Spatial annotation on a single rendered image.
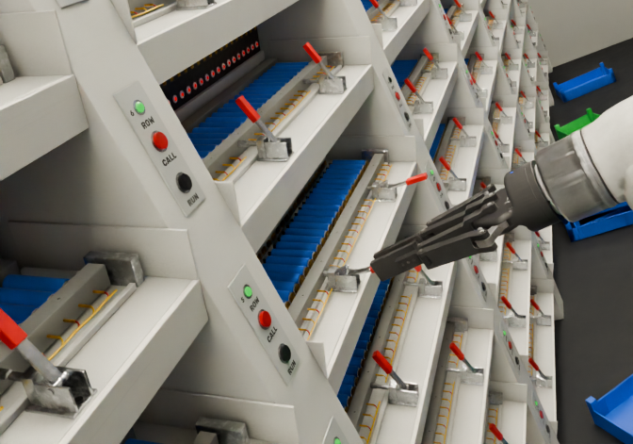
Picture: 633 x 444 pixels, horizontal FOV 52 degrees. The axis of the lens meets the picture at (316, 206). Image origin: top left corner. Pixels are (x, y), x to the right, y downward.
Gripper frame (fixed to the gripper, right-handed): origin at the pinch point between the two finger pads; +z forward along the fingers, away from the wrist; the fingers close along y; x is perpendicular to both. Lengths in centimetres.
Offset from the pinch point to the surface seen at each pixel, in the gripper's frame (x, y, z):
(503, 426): -59, 35, 20
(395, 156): 1.0, 42.3, 9.9
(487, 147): -28, 113, 13
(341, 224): 3.4, 12.6, 11.2
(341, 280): 0.9, -1.0, 8.5
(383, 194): 0.5, 25.7, 8.6
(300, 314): 2.8, -9.9, 10.6
